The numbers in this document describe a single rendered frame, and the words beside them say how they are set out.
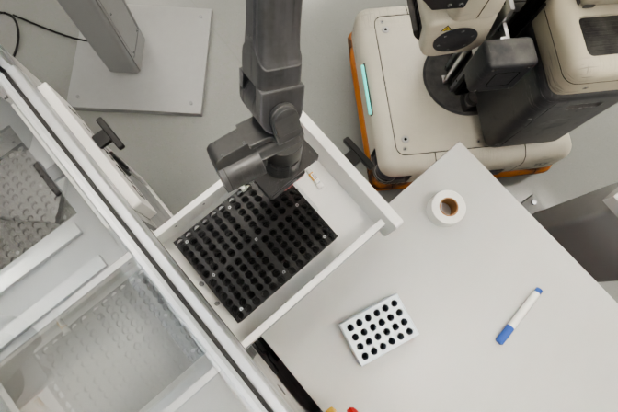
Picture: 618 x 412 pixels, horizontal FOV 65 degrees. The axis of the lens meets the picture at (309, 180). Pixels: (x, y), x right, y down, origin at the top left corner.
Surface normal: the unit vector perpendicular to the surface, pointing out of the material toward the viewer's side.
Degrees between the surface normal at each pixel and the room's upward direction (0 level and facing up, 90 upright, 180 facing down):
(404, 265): 0
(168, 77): 3
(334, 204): 0
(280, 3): 60
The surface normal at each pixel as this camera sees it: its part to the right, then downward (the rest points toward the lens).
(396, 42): 0.04, -0.25
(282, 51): 0.44, 0.47
